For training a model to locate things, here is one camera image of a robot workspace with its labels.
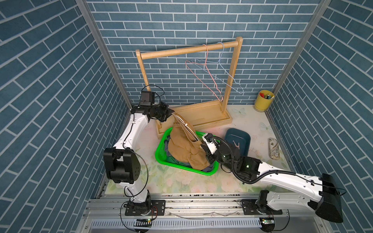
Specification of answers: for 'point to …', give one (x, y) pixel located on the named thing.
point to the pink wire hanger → (209, 72)
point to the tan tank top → (185, 145)
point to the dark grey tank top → (209, 168)
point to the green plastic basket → (161, 156)
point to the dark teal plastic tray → (240, 138)
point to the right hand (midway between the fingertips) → (204, 144)
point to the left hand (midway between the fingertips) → (179, 109)
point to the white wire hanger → (187, 126)
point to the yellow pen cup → (264, 99)
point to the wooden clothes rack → (201, 117)
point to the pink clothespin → (238, 146)
